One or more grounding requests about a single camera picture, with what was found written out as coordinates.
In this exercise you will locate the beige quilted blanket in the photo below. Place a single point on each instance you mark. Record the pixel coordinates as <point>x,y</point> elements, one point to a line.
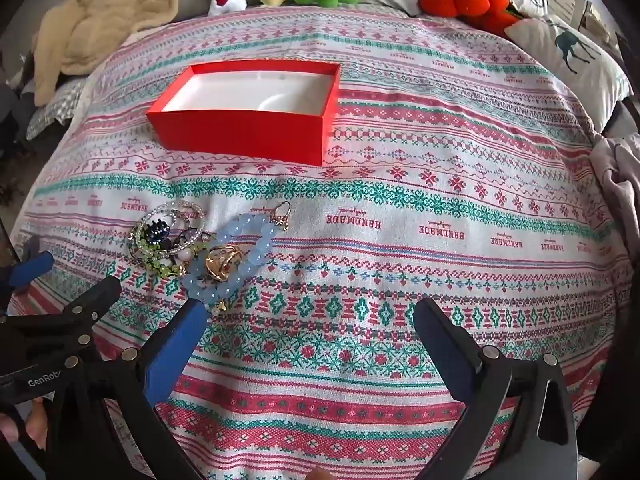
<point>100,20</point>

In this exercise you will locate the white pillow with deer print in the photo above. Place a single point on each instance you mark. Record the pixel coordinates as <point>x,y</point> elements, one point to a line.
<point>565,60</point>

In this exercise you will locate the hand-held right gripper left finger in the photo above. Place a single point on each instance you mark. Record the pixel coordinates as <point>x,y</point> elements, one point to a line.
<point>175,345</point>

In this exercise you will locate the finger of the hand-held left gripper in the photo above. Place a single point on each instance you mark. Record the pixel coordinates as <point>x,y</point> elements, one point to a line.
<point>95,300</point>
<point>32,267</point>

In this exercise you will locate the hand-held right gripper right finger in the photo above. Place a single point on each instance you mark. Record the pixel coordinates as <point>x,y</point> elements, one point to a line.
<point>445,355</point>

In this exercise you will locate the grey cloth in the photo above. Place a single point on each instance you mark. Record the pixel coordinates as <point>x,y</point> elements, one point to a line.
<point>617,175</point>

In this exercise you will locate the orange pumpkin plush toy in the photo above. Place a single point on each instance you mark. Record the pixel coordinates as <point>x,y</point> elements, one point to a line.
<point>450,0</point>

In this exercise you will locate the red cardboard box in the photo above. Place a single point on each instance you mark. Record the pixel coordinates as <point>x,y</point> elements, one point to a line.
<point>240,130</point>

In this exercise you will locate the printed patterned blanket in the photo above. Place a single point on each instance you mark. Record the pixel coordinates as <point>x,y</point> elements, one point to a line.
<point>400,260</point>

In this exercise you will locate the person's left hand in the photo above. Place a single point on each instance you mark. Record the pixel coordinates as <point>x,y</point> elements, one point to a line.
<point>37,425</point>

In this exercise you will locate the black flower hair clip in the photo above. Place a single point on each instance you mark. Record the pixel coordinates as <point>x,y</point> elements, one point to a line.
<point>157,232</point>

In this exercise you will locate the small gold earring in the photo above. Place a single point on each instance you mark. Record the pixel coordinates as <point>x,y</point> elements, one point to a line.
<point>220,305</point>

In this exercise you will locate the grey patterned pillow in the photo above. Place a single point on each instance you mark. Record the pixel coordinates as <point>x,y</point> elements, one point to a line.
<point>55,105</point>

